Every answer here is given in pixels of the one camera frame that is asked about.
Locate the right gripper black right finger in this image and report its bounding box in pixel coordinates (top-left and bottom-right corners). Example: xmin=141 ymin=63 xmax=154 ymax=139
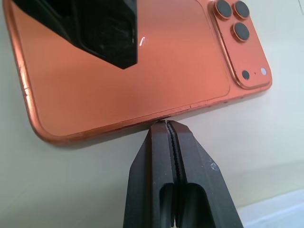
xmin=167 ymin=120 xmax=245 ymax=228

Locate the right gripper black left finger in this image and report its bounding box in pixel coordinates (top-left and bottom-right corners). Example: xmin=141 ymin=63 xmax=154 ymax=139
xmin=123 ymin=121 xmax=178 ymax=228

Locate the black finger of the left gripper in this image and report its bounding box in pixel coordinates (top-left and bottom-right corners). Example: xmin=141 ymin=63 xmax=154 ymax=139
xmin=11 ymin=0 xmax=139 ymax=70

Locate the orange smartphone with triple camera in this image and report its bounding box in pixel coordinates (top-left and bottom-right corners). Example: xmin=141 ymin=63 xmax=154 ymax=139
xmin=3 ymin=0 xmax=273 ymax=148

